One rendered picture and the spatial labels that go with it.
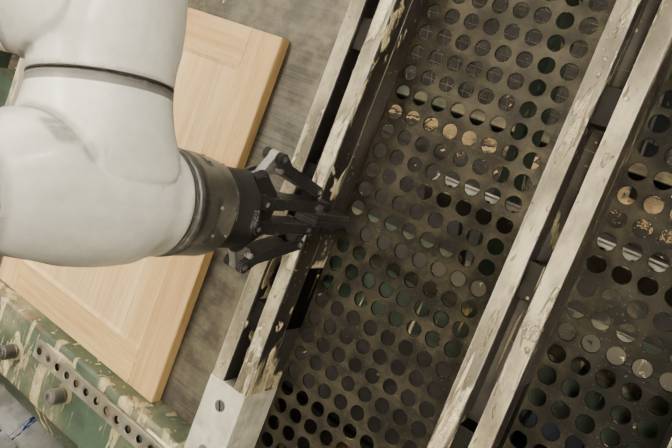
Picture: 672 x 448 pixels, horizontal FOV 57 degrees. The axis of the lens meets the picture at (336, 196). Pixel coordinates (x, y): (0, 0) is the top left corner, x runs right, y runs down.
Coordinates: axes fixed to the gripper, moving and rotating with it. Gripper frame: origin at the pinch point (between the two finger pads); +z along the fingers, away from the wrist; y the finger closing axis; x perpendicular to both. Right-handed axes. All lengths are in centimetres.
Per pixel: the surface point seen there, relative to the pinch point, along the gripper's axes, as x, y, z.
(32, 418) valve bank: 44, -56, 8
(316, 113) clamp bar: 6.7, 10.9, 1.2
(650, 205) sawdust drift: -12, 24, 245
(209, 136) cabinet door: 26.7, 2.0, 6.9
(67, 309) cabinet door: 43, -34, 7
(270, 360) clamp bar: 1.9, -20.3, 4.0
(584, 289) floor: -7, -16, 191
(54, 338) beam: 41, -38, 4
